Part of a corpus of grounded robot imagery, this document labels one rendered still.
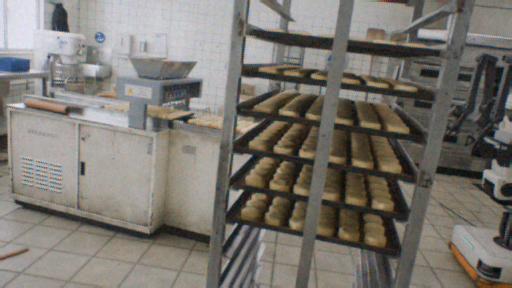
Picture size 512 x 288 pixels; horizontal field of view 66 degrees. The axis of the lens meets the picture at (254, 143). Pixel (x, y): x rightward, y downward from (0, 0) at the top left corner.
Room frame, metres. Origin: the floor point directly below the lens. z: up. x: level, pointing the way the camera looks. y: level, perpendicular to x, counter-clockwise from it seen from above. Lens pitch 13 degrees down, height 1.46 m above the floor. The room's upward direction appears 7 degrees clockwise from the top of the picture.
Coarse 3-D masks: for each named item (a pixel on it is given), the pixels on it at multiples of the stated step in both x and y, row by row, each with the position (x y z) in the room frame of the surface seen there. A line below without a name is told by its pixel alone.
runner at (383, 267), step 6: (378, 258) 0.99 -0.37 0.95; (384, 258) 1.00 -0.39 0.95; (378, 264) 0.96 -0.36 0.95; (384, 264) 0.97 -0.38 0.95; (390, 264) 0.92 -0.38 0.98; (378, 270) 0.93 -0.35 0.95; (384, 270) 0.93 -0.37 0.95; (390, 270) 0.90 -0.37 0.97; (378, 276) 0.90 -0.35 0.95; (384, 276) 0.90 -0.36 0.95; (390, 276) 0.88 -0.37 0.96; (384, 282) 0.88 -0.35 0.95; (390, 282) 0.87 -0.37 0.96
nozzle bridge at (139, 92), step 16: (128, 80) 2.69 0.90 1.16; (144, 80) 2.66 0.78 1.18; (160, 80) 2.78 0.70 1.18; (176, 80) 2.93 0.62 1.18; (192, 80) 3.12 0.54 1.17; (128, 96) 2.69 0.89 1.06; (144, 96) 2.66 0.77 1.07; (160, 96) 2.65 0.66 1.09; (176, 96) 3.01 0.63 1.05; (192, 96) 3.23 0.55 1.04; (144, 112) 2.66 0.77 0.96; (144, 128) 2.67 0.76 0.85
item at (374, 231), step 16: (240, 208) 1.00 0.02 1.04; (256, 208) 0.97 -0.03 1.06; (272, 208) 0.98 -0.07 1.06; (288, 208) 1.04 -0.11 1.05; (304, 208) 1.02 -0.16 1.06; (336, 208) 1.09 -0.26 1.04; (272, 224) 0.92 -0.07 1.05; (288, 224) 0.93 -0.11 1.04; (304, 224) 0.91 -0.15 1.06; (320, 224) 0.92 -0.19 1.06; (336, 224) 0.98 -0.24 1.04; (352, 224) 0.94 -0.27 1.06; (368, 224) 0.95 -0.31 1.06; (384, 224) 1.01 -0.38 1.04; (352, 240) 0.88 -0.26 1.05; (368, 240) 0.88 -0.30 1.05; (384, 240) 0.87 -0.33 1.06
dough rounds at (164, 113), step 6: (108, 108) 2.94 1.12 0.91; (114, 108) 2.93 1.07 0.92; (120, 108) 2.93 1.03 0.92; (126, 108) 2.98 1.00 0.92; (150, 108) 3.10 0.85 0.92; (156, 108) 3.12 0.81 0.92; (162, 108) 3.17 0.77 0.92; (168, 108) 3.17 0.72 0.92; (150, 114) 2.87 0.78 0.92; (156, 114) 2.86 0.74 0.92; (162, 114) 2.90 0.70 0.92; (168, 114) 2.92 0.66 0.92; (174, 114) 2.95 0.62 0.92; (180, 114) 2.99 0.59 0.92; (186, 114) 3.06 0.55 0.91
